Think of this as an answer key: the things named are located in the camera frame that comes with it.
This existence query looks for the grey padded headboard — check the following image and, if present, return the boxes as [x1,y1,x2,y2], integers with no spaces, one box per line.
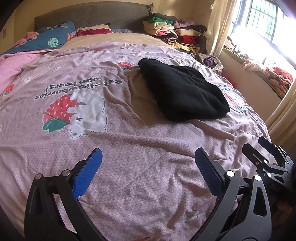
[34,3,154,33]

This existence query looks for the window with grille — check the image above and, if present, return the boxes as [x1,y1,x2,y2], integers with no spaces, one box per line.
[231,0,296,77]

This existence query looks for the cream curtain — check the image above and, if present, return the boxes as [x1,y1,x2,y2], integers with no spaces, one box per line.
[265,88,296,149]
[206,0,252,63]

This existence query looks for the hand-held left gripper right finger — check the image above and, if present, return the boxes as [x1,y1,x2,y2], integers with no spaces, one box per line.
[192,148,272,241]

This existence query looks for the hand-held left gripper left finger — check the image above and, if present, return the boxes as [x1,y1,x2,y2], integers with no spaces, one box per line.
[24,148,105,241]

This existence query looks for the beige bed sheet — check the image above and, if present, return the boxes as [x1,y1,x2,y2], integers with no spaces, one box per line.
[60,32,176,50]

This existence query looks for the plain pink quilt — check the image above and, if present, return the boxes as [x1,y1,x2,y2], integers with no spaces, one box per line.
[0,50,47,92]

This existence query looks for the pile of folded clothes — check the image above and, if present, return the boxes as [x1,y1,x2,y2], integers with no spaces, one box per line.
[143,13,207,55]

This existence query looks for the cream wardrobe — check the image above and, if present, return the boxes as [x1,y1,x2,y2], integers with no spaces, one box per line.
[0,5,37,56]

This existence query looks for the purple cloth in bag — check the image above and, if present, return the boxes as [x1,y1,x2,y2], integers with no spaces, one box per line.
[196,53,225,75]

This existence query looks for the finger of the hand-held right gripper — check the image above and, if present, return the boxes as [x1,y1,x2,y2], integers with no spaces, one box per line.
[242,143,270,168]
[258,136,289,164]

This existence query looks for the red and cream pillow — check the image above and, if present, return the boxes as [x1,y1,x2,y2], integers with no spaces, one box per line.
[75,24,111,37]

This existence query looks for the pink strawberry print duvet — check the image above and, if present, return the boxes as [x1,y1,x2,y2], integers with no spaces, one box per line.
[0,44,271,241]

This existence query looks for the black long-sleeve shirt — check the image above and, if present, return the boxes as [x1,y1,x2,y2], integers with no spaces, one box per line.
[138,58,230,122]

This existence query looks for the clothes on windowsill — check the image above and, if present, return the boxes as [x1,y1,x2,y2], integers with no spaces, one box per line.
[223,37,294,100]

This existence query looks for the blue leaf print quilt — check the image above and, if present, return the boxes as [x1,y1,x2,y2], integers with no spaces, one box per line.
[0,20,77,56]

